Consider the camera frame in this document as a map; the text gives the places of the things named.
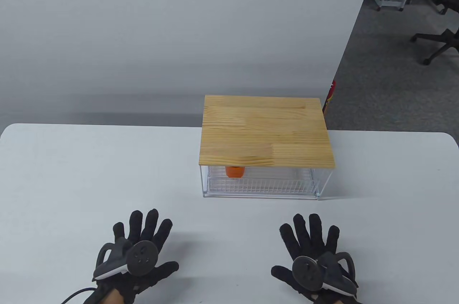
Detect person's left hand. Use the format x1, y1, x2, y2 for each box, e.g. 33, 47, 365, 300
86, 209, 179, 304

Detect person's right hand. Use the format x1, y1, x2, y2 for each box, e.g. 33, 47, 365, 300
271, 214, 359, 304

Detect white mesh sliding drawer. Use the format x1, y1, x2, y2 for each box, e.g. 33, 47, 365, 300
207, 167, 320, 195

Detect black left hand controller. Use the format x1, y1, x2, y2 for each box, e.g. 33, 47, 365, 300
93, 238, 161, 281

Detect black hand controller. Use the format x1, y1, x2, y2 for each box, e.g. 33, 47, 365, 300
292, 252, 358, 296
93, 238, 161, 281

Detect black right hand controller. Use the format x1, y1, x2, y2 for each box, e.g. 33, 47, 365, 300
292, 252, 358, 296

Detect red fire extinguisher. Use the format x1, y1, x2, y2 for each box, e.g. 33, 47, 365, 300
323, 80, 336, 114

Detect black left glove cable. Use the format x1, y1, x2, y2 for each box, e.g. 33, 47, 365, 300
61, 288, 97, 304

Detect wire rack with wooden top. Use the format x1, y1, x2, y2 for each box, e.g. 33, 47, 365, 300
198, 95, 336, 200

